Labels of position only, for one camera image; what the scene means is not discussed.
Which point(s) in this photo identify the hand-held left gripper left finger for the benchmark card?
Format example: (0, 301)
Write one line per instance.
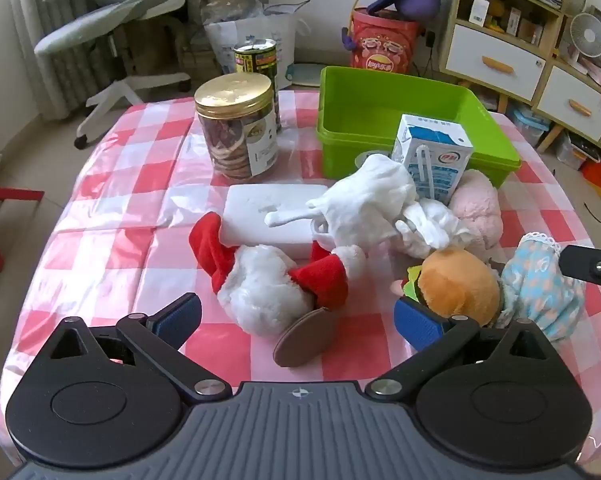
(180, 317)

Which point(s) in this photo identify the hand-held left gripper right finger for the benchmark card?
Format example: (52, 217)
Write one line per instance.
(420, 324)

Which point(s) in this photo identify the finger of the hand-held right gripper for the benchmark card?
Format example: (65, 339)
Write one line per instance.
(593, 265)

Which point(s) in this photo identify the hamburger plush toy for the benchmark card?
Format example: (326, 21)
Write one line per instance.
(455, 285)

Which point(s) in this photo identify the red and white plush toy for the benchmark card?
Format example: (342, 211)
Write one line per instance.
(260, 280)

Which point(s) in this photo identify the white cloth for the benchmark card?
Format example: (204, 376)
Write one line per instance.
(438, 227)

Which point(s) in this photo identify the green plastic bin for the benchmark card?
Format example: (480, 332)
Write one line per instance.
(360, 100)

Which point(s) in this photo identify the pink checkered tablecloth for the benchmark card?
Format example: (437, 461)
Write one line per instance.
(130, 260)

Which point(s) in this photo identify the white foam block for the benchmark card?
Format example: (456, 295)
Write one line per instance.
(260, 215)

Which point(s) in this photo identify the white glove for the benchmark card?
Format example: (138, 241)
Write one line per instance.
(365, 195)

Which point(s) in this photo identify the blue lid storage box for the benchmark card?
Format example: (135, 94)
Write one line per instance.
(530, 125)

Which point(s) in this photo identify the blue and white milk carton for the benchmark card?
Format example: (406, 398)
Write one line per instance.
(433, 155)

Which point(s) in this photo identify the gold lid cookie jar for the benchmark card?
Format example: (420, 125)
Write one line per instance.
(235, 125)

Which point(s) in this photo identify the red chair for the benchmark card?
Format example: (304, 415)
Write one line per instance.
(0, 195)

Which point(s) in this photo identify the wooden cabinet with white drawers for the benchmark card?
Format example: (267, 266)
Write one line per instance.
(495, 60)

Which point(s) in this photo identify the small white fan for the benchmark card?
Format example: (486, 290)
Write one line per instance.
(588, 35)

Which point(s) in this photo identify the green and yellow tin can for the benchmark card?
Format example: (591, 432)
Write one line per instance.
(258, 57)

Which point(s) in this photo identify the light blue scale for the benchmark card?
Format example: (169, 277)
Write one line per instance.
(305, 74)

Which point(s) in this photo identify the red printed bucket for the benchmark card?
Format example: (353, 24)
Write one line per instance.
(385, 45)

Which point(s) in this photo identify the white printed bag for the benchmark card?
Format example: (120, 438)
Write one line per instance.
(260, 25)

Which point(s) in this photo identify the grey office chair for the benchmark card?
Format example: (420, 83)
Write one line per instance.
(105, 15)

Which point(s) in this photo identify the grey radiator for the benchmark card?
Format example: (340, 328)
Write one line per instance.
(40, 15)

